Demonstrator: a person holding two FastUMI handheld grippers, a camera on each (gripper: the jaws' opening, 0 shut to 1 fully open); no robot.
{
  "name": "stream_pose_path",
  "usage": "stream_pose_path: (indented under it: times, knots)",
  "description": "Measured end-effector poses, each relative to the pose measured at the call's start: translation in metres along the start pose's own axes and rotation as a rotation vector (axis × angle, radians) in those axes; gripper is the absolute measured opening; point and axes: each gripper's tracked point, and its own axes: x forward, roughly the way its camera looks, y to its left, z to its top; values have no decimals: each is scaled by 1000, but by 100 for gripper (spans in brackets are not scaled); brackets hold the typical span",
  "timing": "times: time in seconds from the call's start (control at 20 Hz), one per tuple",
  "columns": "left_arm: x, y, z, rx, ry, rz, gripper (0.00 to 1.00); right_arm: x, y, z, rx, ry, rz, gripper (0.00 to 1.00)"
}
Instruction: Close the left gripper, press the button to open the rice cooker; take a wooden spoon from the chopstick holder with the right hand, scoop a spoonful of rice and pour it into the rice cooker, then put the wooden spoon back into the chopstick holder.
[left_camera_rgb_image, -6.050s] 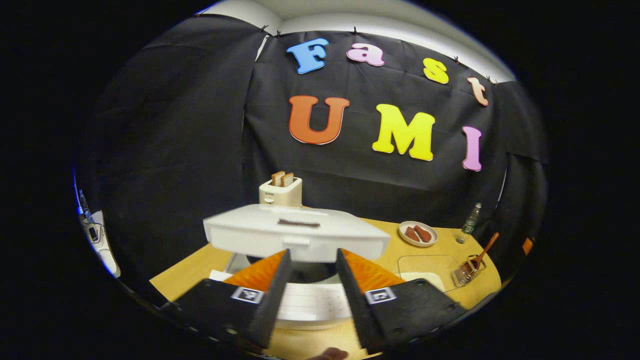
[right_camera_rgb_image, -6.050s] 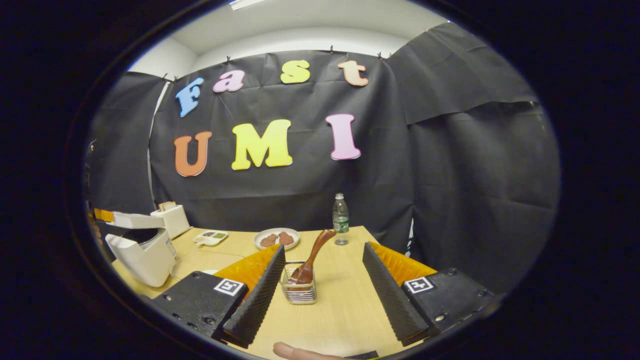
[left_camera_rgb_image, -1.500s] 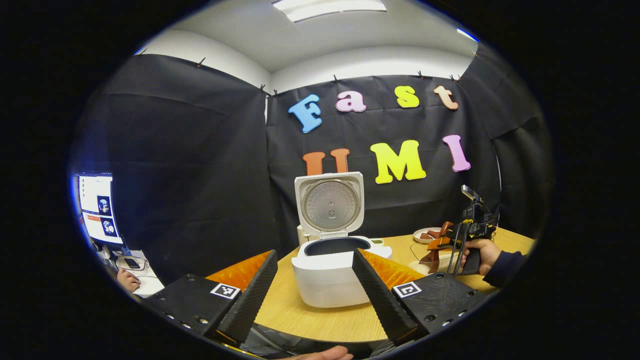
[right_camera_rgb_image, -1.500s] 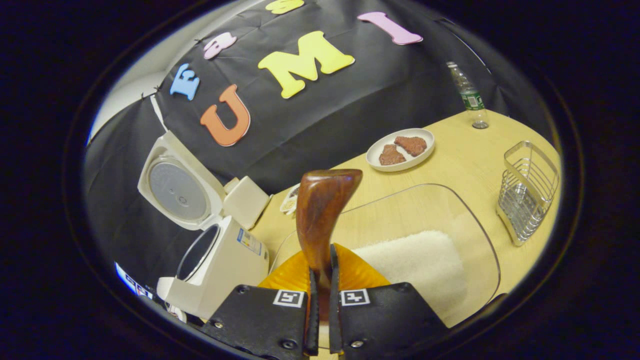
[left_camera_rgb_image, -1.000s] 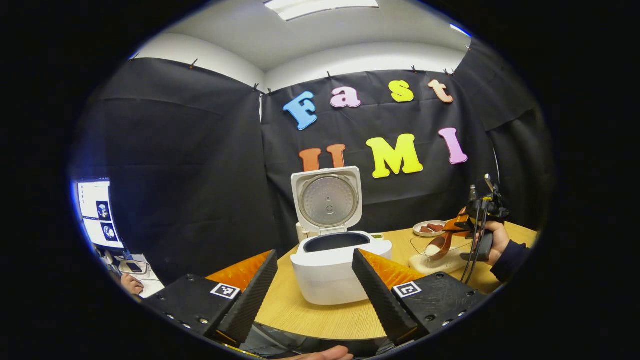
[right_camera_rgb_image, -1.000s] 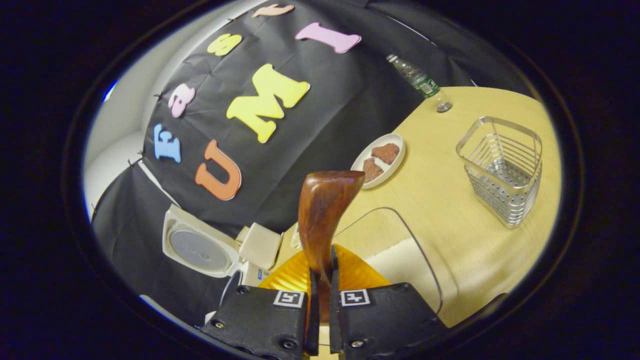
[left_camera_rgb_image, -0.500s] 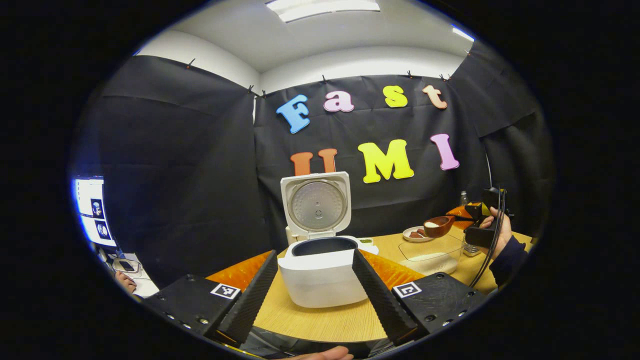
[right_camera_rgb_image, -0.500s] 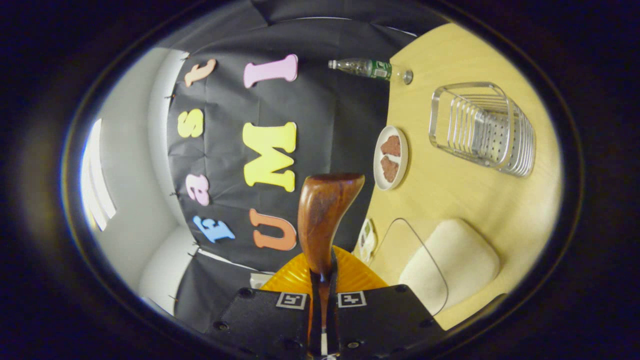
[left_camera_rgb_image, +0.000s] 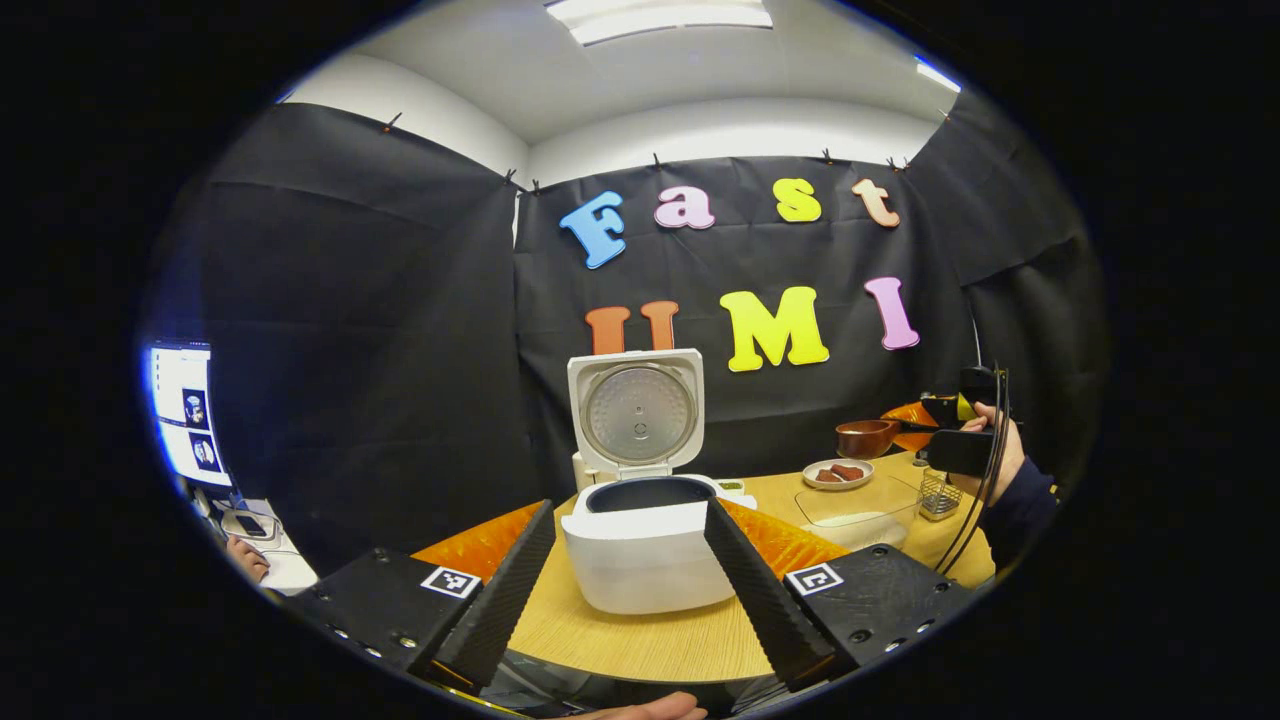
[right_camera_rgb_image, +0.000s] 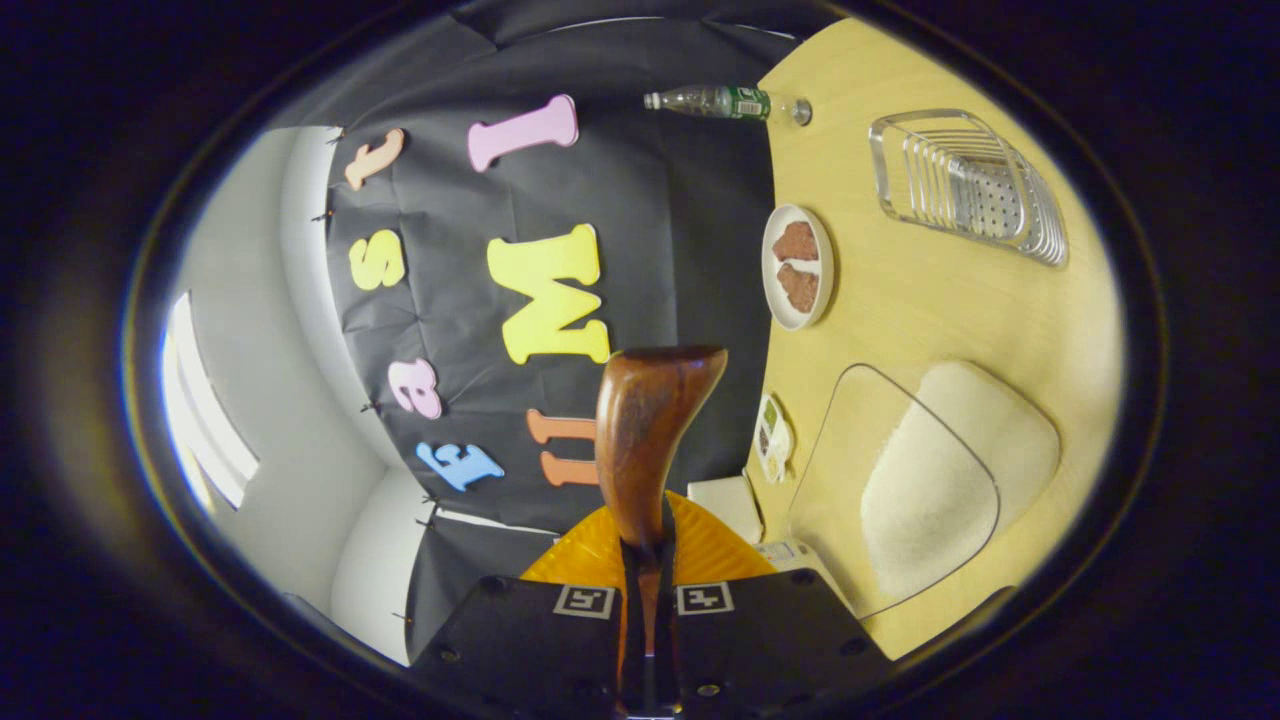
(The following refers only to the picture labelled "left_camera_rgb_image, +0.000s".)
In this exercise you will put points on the clear rice container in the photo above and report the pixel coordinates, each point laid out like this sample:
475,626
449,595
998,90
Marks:
860,515

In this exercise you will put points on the black phone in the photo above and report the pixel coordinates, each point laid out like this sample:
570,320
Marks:
249,525

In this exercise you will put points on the white divided sauce dish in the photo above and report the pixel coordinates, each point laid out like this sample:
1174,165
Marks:
731,486

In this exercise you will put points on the white plate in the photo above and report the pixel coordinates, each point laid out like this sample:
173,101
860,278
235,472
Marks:
815,483

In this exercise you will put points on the white rice cooker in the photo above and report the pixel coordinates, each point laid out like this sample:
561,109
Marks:
645,560

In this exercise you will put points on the black backdrop cloth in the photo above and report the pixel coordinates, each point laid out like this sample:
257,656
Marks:
400,330

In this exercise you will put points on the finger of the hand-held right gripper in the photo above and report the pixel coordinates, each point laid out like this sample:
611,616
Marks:
912,413

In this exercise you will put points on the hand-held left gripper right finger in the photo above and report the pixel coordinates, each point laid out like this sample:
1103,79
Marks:
765,600

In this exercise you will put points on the small ceiling light panel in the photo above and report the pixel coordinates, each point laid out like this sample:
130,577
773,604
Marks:
937,76

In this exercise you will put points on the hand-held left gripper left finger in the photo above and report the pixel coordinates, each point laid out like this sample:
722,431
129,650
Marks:
500,600

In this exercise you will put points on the brown wooden spoon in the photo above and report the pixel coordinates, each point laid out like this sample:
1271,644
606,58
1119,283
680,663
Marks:
865,438

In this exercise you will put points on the white desk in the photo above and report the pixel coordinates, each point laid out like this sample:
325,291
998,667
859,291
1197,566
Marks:
285,565

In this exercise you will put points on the computer monitor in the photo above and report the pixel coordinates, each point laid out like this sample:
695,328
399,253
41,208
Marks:
185,415

